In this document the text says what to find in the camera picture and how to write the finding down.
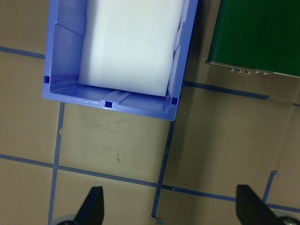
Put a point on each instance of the blue plastic storage bin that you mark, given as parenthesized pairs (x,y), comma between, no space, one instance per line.
(65,58)

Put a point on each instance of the white foam pad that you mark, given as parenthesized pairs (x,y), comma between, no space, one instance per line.
(129,47)

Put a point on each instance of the green conveyor belt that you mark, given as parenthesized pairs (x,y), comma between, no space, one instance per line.
(257,30)

